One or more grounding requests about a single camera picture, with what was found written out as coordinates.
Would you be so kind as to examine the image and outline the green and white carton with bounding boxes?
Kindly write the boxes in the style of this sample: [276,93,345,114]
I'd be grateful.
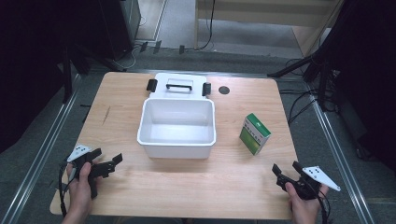
[238,112,272,156]

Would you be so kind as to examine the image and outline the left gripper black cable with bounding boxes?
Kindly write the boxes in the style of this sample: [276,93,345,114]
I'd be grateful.
[57,161,70,218]

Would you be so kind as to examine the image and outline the black tripod stand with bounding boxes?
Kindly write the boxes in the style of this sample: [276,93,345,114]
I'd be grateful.
[266,50,339,113]

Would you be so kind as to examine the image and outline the black floor cables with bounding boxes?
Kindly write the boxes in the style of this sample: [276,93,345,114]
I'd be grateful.
[278,57,342,126]

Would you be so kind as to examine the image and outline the light wooden furniture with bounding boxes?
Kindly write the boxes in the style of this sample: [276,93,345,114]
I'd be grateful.
[193,0,345,58]

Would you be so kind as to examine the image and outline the white floor cable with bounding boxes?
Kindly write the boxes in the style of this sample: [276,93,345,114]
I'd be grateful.
[115,14,148,71]

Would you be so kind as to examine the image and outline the white plastic storage box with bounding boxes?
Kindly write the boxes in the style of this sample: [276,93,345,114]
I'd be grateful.
[136,72,217,160]

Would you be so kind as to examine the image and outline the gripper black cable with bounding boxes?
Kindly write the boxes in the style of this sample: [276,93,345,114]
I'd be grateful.
[57,161,70,218]
[317,188,332,224]

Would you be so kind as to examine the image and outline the metal floor rail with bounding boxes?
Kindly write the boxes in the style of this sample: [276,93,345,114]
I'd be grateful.
[0,73,82,224]
[306,83,376,224]

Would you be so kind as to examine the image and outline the dark curtain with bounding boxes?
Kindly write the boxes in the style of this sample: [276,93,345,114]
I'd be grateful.
[0,0,106,154]
[311,0,396,172]

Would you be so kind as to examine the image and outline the person's right hand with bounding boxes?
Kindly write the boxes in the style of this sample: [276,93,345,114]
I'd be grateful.
[284,182,330,224]

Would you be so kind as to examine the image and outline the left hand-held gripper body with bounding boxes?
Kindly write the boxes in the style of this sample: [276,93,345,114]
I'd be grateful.
[66,143,110,201]

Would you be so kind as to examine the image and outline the person's left hand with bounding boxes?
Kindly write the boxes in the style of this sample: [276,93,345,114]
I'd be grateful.
[65,161,95,217]

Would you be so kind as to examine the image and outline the black cabinet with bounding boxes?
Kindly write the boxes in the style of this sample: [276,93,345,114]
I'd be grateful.
[98,0,142,62]

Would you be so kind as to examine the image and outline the black hanging cable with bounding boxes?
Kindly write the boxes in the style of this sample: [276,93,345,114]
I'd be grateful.
[197,0,217,51]

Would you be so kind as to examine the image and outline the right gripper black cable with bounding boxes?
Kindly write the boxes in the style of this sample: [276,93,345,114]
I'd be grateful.
[317,188,332,224]

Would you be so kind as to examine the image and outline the black metal stand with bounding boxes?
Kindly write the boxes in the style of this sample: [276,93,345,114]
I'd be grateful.
[61,46,92,105]

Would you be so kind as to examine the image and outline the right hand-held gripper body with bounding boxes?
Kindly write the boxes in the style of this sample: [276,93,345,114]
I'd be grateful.
[277,165,342,201]

